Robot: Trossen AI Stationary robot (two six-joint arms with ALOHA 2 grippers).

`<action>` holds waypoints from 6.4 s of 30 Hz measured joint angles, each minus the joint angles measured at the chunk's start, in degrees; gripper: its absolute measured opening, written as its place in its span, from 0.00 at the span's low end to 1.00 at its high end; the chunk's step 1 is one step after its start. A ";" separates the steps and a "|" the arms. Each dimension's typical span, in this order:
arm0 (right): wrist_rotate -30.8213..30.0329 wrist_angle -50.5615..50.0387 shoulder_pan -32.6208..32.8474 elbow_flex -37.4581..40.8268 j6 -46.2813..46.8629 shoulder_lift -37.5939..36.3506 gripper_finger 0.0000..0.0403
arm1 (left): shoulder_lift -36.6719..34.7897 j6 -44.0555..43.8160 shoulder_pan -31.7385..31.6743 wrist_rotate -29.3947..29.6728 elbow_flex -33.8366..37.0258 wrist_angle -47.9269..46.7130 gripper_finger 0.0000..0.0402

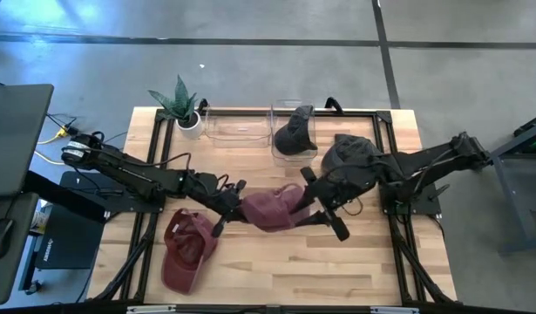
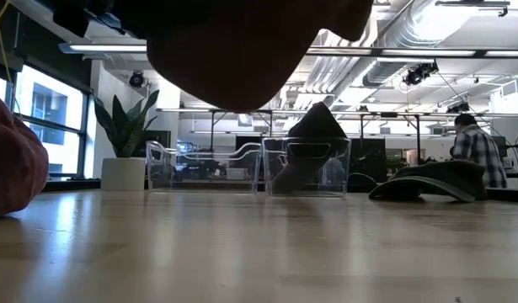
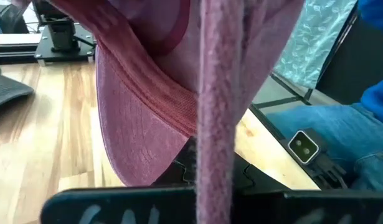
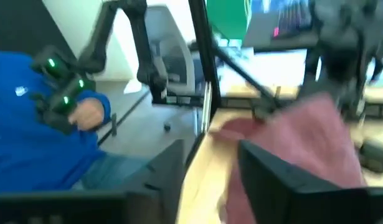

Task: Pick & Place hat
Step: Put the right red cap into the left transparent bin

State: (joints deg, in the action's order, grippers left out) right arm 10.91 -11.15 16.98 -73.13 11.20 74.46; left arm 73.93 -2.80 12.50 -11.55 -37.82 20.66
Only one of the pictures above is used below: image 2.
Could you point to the black aluminium table frame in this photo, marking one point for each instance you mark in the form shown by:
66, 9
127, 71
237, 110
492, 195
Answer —
73, 185

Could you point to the dark grey baseball cap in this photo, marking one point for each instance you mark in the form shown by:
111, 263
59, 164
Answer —
444, 177

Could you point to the snake plant in white pot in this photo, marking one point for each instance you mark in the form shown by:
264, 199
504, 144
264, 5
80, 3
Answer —
124, 172

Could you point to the black ceiling device cluster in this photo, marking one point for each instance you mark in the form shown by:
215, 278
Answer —
458, 108
416, 76

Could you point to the overhead light bar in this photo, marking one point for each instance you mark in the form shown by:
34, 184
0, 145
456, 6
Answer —
347, 51

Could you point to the clear plastic bin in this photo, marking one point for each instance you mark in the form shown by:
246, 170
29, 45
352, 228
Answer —
157, 168
338, 189

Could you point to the person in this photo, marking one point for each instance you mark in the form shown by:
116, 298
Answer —
477, 147

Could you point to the black baseball cap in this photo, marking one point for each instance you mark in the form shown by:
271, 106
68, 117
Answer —
317, 126

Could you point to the silver ventilation duct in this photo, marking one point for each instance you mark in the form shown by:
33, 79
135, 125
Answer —
406, 25

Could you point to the large window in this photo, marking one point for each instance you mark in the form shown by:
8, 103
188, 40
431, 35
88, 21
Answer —
48, 105

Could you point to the black ceiling camera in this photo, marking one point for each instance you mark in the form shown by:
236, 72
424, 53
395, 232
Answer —
136, 79

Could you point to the maroon cap with white label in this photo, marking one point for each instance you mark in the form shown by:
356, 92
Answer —
14, 160

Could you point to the maroon baseball cap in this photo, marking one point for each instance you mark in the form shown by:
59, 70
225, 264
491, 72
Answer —
241, 54

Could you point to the black metal background frame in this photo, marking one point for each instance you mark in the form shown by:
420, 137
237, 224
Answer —
389, 114

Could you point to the grey overhead beam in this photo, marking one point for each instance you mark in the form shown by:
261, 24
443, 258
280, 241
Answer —
39, 14

